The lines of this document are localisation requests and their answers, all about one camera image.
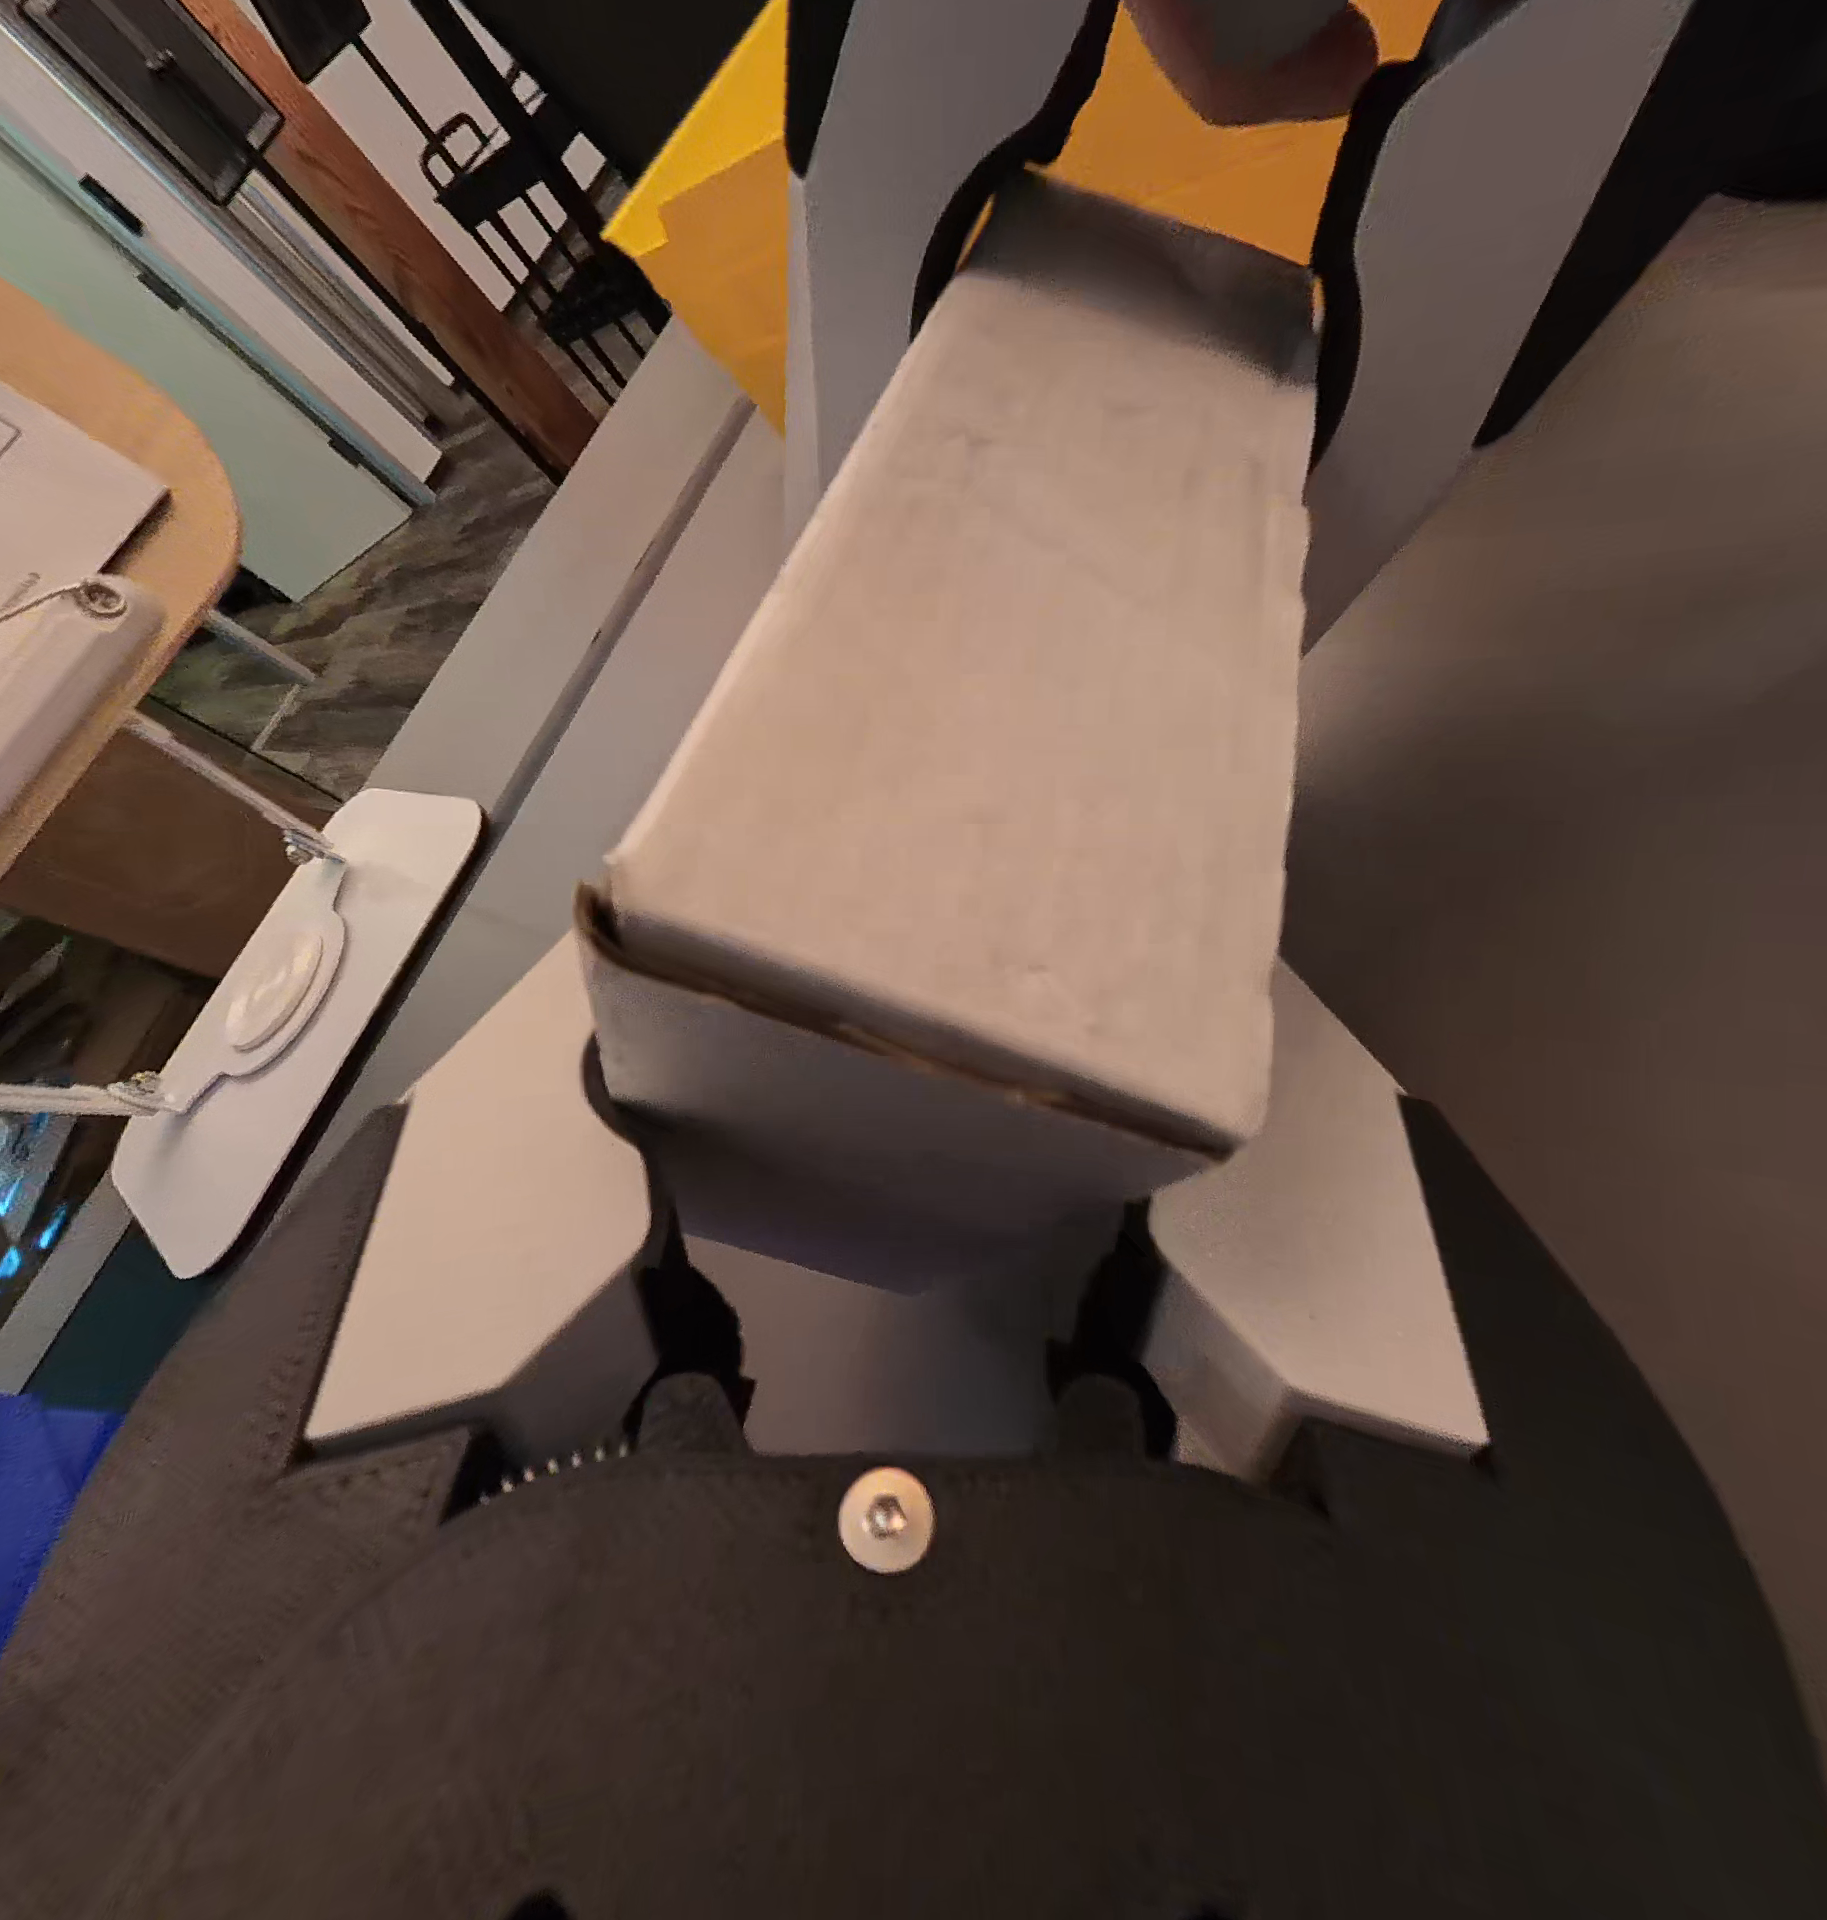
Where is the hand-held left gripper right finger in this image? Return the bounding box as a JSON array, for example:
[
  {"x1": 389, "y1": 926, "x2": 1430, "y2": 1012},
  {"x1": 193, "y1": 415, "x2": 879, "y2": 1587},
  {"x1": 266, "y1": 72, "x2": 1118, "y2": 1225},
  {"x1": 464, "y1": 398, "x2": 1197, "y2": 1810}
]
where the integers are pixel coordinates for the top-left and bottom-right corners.
[{"x1": 1054, "y1": 965, "x2": 1491, "y2": 1487}]

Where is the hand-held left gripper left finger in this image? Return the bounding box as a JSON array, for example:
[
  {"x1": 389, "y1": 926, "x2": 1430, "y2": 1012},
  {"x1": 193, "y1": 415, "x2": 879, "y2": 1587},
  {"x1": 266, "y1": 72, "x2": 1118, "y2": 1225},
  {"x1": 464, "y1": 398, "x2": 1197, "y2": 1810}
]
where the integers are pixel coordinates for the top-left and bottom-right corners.
[{"x1": 300, "y1": 933, "x2": 749, "y2": 1461}]

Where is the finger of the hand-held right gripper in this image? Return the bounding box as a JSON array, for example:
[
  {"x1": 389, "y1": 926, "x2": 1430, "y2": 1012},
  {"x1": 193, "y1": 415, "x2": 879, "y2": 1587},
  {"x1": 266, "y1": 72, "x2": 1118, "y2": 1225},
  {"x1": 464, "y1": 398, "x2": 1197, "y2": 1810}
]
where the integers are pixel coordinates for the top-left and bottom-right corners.
[
  {"x1": 782, "y1": 0, "x2": 1121, "y2": 489},
  {"x1": 1303, "y1": 0, "x2": 1704, "y2": 650}
]

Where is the white cardboard box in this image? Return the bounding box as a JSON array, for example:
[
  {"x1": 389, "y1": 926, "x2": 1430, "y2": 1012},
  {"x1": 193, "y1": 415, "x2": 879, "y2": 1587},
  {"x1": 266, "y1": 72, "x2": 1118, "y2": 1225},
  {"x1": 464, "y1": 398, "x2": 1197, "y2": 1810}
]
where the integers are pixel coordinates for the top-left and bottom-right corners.
[{"x1": 575, "y1": 166, "x2": 1327, "y2": 1296}]

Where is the blue plastic bin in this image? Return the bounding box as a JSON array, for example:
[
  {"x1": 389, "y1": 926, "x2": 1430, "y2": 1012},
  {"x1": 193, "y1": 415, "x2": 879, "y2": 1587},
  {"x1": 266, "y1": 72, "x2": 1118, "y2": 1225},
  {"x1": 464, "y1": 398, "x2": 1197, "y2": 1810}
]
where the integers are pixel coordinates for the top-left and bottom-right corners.
[{"x1": 0, "y1": 1392, "x2": 126, "y2": 1792}]

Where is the person's right hand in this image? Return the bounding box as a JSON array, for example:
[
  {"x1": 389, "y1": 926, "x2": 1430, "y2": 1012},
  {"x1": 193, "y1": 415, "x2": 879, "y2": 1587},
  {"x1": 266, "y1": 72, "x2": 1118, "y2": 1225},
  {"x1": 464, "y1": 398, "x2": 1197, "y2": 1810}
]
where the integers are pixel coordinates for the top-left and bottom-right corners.
[{"x1": 1121, "y1": 0, "x2": 1380, "y2": 130}]

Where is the yellow plastic bin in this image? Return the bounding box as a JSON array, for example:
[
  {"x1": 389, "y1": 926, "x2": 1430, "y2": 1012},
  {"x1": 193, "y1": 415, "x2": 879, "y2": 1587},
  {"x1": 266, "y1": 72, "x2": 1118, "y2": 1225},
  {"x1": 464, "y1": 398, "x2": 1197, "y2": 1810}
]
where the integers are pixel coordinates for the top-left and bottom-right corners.
[{"x1": 605, "y1": 0, "x2": 1453, "y2": 439}]

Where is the black chair back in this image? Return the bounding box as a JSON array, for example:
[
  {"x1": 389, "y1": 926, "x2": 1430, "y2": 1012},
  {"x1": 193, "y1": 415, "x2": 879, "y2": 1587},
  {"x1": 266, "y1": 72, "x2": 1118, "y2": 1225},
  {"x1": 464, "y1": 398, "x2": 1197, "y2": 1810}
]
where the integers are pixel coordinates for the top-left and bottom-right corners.
[{"x1": 464, "y1": 0, "x2": 794, "y2": 184}]

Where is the black framed sign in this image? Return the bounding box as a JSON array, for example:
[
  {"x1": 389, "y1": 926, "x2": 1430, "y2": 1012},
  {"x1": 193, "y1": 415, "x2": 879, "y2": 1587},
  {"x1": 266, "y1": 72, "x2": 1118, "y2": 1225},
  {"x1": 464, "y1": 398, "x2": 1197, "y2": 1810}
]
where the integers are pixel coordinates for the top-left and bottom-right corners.
[
  {"x1": 19, "y1": 0, "x2": 286, "y2": 207},
  {"x1": 252, "y1": 0, "x2": 376, "y2": 84}
]

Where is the black wire cart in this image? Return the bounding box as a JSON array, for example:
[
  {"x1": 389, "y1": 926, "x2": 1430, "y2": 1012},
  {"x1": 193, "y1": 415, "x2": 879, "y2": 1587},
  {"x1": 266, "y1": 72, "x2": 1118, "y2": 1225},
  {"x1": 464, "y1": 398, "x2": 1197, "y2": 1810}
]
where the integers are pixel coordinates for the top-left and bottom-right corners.
[{"x1": 419, "y1": 92, "x2": 675, "y2": 398}]

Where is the wooden post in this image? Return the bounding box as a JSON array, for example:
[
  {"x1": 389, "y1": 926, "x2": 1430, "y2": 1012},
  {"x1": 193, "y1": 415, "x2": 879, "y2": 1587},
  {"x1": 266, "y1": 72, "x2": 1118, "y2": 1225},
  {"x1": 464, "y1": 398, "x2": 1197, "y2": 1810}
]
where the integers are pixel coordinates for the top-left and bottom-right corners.
[{"x1": 178, "y1": 0, "x2": 601, "y2": 481}]

